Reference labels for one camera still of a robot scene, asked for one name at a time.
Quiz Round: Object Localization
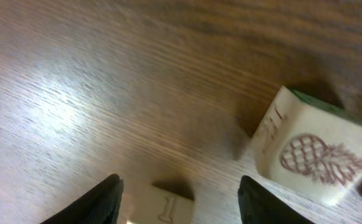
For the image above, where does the yellow car block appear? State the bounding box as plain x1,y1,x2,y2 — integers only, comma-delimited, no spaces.
117,176,195,224

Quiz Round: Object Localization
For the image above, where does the pineapple green B block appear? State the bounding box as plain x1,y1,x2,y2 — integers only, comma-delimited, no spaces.
250,86,362,205

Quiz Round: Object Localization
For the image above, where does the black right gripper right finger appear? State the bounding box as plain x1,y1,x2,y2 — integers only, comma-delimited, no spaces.
237,175,313,224

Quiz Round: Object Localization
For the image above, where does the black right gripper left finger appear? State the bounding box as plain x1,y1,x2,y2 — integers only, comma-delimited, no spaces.
41,174,124,224

